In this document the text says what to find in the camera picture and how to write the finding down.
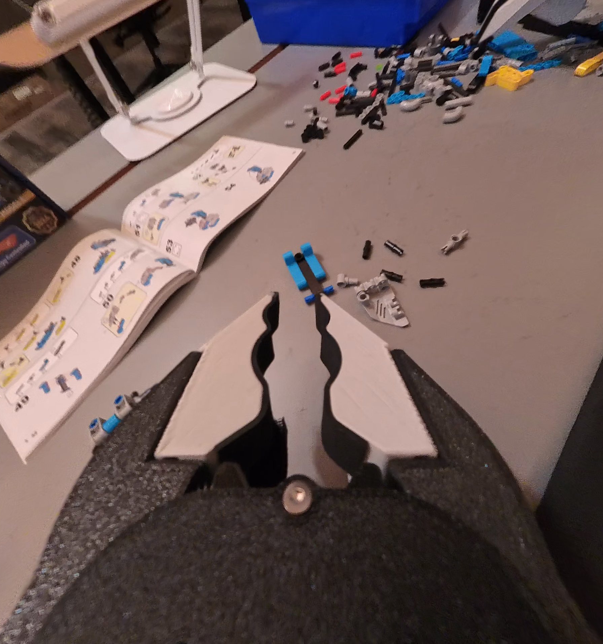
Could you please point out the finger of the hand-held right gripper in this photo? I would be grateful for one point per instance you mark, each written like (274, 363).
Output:
(513, 10)
(560, 11)

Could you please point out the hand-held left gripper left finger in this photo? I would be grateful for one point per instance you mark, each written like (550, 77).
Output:
(216, 387)

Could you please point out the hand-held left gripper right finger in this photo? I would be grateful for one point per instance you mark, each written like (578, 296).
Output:
(382, 397)

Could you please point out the grey triangular panel piece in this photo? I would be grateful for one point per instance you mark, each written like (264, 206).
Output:
(382, 304)

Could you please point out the pile of toy building pieces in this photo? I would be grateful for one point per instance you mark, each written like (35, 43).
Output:
(422, 75)

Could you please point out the blue beam assembly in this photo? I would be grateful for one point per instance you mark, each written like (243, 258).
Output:
(296, 269)

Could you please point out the black connector pin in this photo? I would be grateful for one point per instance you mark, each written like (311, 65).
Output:
(392, 275)
(432, 282)
(367, 249)

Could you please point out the small grey connector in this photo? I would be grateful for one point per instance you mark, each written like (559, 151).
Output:
(455, 241)

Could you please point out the white desk lamp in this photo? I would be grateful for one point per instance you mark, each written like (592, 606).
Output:
(206, 90)

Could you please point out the yellow long toy piece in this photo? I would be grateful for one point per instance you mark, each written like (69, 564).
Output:
(596, 60)

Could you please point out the grey blue axle assembly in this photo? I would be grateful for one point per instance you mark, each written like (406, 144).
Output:
(111, 421)

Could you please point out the light grey axle pin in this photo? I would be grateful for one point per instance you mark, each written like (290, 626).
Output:
(348, 280)

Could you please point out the instruction booklet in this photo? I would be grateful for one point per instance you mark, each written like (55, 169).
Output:
(130, 281)

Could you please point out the blue plastic bin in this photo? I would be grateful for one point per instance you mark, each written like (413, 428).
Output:
(341, 20)

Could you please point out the black toy rod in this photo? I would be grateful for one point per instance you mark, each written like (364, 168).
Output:
(353, 139)

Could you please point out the dark blue toy box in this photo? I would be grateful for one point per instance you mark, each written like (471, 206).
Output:
(9, 226)

